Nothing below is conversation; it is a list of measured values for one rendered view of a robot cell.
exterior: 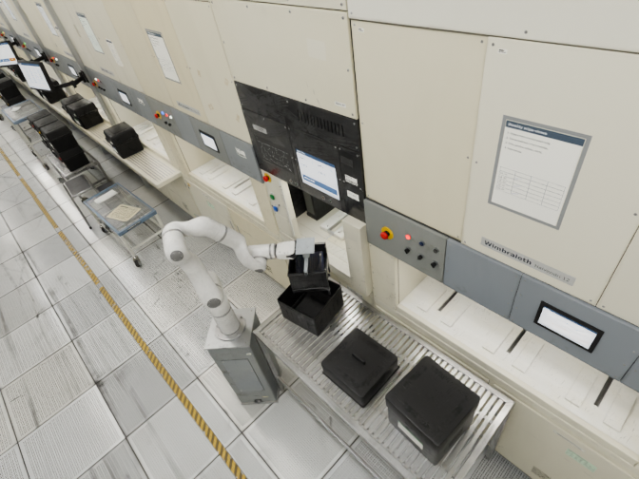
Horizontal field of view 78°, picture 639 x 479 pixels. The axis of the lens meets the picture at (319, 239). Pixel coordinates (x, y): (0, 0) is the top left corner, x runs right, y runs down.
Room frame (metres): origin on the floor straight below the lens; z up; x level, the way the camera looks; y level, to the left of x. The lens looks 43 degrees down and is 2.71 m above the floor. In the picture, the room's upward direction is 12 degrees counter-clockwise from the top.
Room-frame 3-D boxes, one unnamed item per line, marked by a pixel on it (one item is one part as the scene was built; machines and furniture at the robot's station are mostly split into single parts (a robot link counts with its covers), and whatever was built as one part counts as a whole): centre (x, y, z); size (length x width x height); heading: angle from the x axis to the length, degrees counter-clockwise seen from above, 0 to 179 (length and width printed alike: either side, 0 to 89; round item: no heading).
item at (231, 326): (1.48, 0.64, 0.85); 0.19 x 0.19 x 0.18
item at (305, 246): (1.52, 0.09, 1.11); 0.24 x 0.20 x 0.32; 171
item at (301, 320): (1.48, 0.12, 0.85); 0.28 x 0.28 x 0.17; 46
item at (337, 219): (2.06, -0.17, 0.89); 0.22 x 0.21 x 0.04; 126
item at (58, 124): (4.67, 2.77, 0.85); 0.30 x 0.28 x 0.26; 35
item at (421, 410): (0.72, -0.33, 0.89); 0.29 x 0.29 x 0.25; 32
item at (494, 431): (1.07, -0.12, 0.38); 1.30 x 0.60 x 0.76; 36
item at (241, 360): (1.48, 0.64, 0.38); 0.28 x 0.28 x 0.76; 81
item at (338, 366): (1.04, -0.07, 0.83); 0.29 x 0.29 x 0.13; 37
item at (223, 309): (1.52, 0.65, 1.07); 0.19 x 0.12 x 0.24; 14
